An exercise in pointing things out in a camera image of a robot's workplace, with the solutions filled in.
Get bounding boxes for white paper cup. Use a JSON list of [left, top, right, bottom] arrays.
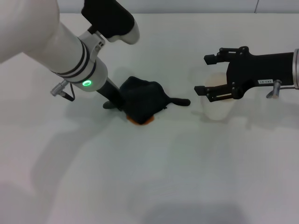
[[200, 71, 235, 121]]

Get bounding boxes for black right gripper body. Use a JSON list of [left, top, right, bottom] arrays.
[[225, 46, 295, 100]]

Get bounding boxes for right wrist cable with plug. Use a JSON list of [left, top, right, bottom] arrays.
[[266, 79, 299, 99]]

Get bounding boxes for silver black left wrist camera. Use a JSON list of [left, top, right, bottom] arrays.
[[80, 0, 141, 45]]

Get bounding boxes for wrist cable with plug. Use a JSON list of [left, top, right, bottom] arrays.
[[266, 79, 299, 99], [50, 79, 77, 102]]

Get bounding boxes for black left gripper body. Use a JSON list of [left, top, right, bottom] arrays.
[[96, 78, 126, 111]]

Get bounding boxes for orange-brown liquid stain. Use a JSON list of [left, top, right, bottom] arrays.
[[126, 115, 156, 127]]

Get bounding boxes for left wrist cable with plug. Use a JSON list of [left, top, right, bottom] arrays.
[[50, 79, 77, 102]]

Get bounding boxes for dark cloth rag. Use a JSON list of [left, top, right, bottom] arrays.
[[102, 75, 191, 125]]

